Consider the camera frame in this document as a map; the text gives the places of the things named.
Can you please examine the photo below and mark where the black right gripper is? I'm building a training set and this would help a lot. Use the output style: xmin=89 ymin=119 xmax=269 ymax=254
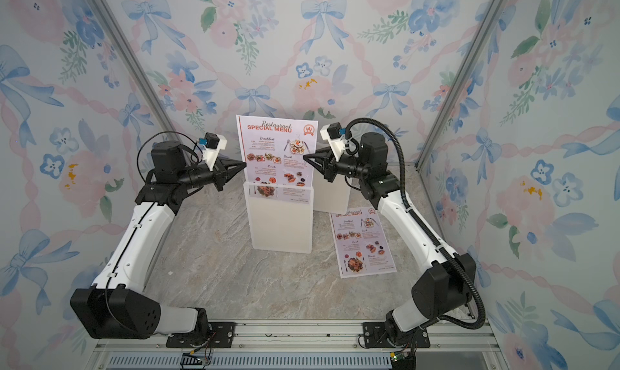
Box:
xmin=306 ymin=146 xmax=371 ymax=184

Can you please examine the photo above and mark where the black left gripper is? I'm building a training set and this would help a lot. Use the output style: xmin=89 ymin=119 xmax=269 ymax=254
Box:
xmin=181 ymin=159 xmax=248 ymax=193

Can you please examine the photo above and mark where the white narrow rack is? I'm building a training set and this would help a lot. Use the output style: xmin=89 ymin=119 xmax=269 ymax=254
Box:
xmin=313 ymin=170 xmax=351 ymax=214
xmin=243 ymin=182 xmax=314 ymax=254

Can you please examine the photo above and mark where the restaurant special menu sheet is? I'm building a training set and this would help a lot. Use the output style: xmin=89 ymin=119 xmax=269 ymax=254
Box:
xmin=237 ymin=115 xmax=318 ymax=205

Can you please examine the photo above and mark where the white narrow rack front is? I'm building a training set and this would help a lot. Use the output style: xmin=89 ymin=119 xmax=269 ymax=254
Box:
xmin=243 ymin=182 xmax=314 ymax=254

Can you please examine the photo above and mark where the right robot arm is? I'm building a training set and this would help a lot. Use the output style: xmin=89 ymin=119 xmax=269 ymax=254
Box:
xmin=304 ymin=125 xmax=486 ymax=347

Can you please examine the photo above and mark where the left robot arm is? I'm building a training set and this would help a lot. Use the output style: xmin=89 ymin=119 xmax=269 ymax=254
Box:
xmin=69 ymin=133 xmax=246 ymax=345

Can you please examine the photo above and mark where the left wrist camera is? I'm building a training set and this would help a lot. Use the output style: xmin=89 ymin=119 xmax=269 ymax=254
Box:
xmin=198 ymin=133 xmax=228 ymax=171

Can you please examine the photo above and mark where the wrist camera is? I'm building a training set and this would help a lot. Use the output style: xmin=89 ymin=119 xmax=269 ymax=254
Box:
xmin=320 ymin=122 xmax=349 ymax=162
xmin=198 ymin=133 xmax=228 ymax=171

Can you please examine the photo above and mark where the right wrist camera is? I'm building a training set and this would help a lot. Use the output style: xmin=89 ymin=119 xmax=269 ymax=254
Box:
xmin=320 ymin=122 xmax=349 ymax=162

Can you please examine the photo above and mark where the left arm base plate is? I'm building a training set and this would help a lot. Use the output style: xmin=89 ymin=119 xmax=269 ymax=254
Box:
xmin=166 ymin=322 xmax=237 ymax=349

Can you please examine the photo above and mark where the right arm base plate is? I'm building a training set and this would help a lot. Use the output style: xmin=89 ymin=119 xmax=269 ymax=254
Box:
xmin=359 ymin=322 xmax=430 ymax=350

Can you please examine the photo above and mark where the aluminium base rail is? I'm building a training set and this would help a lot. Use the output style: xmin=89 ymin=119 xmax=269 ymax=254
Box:
xmin=85 ymin=320 xmax=508 ymax=369

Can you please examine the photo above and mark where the aluminium frame post left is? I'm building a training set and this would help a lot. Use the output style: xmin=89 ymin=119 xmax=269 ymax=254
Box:
xmin=86 ymin=0 xmax=174 ymax=130

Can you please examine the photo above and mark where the aluminium frame post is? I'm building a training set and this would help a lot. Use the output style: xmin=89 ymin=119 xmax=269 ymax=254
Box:
xmin=416 ymin=0 xmax=507 ymax=172
xmin=86 ymin=0 xmax=174 ymax=130

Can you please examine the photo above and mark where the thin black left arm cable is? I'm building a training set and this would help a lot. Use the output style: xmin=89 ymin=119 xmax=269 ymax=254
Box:
xmin=103 ymin=130 xmax=204 ymax=334

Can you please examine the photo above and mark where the aluminium frame post right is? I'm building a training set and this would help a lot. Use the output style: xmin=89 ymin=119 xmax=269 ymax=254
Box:
xmin=416 ymin=0 xmax=507 ymax=172

